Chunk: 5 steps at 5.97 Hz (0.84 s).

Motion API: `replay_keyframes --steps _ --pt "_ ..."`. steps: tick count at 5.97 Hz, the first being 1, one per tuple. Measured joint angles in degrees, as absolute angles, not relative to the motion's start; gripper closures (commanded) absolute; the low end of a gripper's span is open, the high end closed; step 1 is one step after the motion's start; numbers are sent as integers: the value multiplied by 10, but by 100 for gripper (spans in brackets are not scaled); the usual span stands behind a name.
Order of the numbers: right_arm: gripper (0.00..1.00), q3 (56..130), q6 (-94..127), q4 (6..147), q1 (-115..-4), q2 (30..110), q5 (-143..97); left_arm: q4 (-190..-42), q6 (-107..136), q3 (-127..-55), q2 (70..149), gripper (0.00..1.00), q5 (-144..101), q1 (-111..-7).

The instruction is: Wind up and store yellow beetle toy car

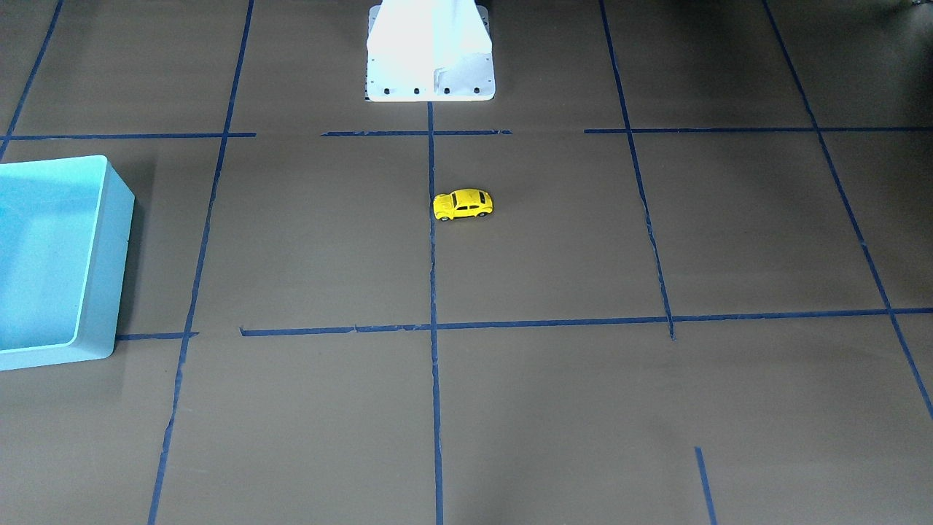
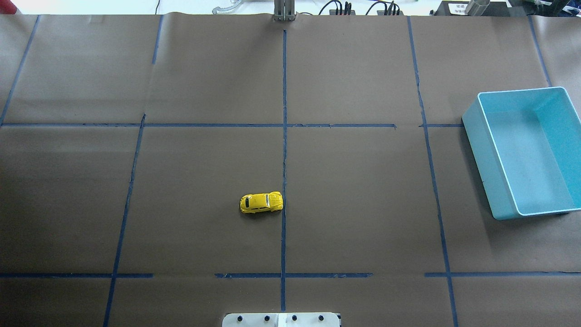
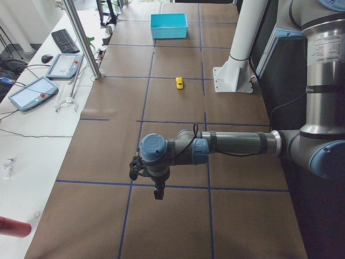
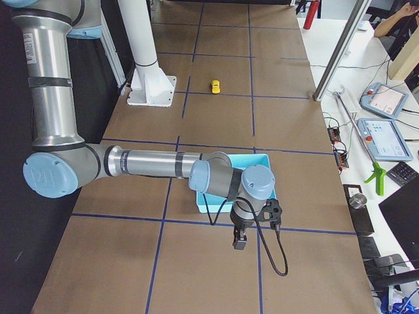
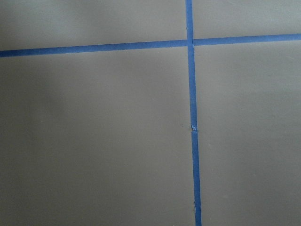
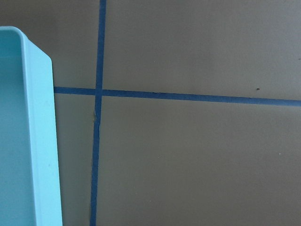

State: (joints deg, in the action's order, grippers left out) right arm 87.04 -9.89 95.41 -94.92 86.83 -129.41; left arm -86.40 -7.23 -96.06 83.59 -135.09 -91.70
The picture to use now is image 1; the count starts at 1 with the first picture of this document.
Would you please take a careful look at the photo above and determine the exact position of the yellow beetle toy car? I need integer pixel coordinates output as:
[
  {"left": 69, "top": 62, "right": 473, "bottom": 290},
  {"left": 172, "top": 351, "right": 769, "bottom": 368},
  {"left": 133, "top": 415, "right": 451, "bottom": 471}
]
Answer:
[{"left": 431, "top": 188, "right": 494, "bottom": 222}]

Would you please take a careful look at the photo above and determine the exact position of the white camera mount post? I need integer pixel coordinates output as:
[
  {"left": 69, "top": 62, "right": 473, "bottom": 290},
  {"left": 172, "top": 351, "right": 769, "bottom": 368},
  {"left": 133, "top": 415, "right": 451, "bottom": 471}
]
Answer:
[{"left": 364, "top": 1, "right": 496, "bottom": 103}]

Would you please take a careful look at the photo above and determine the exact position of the light blue plastic bin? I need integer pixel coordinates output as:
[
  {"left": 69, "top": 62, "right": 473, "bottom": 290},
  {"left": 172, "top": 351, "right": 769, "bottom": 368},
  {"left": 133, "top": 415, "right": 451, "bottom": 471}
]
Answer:
[{"left": 1, "top": 155, "right": 136, "bottom": 371}]

